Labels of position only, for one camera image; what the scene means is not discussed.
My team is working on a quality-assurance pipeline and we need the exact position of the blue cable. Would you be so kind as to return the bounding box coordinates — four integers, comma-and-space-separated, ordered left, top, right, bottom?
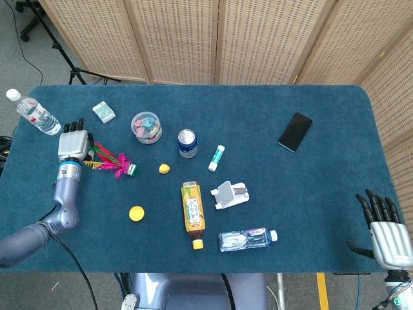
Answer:
354, 274, 364, 310

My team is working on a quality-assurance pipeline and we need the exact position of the white folding phone stand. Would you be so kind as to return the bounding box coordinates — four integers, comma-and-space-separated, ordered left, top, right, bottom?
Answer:
210, 180, 250, 211

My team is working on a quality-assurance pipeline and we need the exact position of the blue felt table mat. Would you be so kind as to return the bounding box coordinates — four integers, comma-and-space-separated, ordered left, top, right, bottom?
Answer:
0, 84, 408, 274

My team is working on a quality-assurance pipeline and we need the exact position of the black cable bundle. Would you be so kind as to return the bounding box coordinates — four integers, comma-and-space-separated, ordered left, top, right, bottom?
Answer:
0, 135, 14, 177

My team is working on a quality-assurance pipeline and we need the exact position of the woven wooden folding screen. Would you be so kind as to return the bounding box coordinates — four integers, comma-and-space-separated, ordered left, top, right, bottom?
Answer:
38, 0, 413, 240

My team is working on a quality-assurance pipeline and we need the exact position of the black tripod stand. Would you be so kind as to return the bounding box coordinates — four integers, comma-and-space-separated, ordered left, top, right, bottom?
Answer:
24, 0, 122, 85

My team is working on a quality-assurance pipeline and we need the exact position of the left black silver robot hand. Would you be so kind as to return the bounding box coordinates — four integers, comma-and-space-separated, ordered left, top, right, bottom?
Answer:
57, 118, 96, 161

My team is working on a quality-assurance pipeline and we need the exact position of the black office chair base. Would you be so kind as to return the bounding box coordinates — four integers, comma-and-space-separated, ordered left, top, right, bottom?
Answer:
14, 0, 48, 42

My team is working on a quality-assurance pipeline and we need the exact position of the thin black floor cable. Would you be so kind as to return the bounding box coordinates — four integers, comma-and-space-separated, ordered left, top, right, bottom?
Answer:
5, 0, 45, 87

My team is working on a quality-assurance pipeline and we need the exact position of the grey robot torso base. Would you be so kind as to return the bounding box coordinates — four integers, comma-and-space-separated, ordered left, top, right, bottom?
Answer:
121, 273, 270, 310

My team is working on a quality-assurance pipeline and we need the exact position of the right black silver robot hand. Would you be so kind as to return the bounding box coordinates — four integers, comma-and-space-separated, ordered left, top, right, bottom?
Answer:
347, 189, 413, 271

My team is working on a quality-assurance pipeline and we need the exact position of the yellow round lid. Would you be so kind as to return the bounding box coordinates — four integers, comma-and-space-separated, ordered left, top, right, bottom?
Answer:
128, 205, 145, 223

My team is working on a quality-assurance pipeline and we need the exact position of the metal table leg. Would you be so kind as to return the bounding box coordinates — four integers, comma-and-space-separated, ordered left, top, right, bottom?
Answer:
276, 273, 287, 310

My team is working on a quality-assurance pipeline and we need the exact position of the yellow label tea bottle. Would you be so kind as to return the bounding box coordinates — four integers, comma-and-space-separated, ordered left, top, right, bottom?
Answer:
181, 180, 207, 251

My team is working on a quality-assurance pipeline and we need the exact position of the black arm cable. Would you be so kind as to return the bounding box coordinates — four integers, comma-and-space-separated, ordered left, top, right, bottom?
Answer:
38, 205, 99, 310

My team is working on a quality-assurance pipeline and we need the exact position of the black smartphone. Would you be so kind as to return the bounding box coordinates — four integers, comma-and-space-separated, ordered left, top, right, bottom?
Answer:
277, 112, 314, 153

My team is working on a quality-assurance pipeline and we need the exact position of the small white green box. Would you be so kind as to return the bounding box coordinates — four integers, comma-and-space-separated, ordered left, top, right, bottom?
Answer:
92, 101, 116, 124

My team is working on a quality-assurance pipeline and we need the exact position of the clear bottle red label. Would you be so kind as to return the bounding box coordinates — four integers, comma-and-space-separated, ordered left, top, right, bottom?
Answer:
5, 88, 62, 136

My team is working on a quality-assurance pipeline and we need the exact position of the white teal glue stick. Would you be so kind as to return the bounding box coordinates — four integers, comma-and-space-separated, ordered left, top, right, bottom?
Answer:
207, 145, 225, 172

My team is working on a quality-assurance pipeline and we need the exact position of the colourful feather shuttlecock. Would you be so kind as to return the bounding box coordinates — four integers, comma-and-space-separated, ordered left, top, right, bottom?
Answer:
83, 141, 139, 180

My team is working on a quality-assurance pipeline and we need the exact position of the clear round clip container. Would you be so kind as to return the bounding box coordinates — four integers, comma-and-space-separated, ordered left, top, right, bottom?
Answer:
130, 111, 163, 145

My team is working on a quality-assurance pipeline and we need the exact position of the blue white drink can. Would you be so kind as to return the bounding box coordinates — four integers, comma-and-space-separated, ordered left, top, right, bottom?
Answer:
177, 129, 197, 159

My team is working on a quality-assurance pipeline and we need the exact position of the clear bottle purple label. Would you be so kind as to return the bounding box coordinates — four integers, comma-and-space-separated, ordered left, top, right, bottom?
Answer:
217, 227, 279, 253

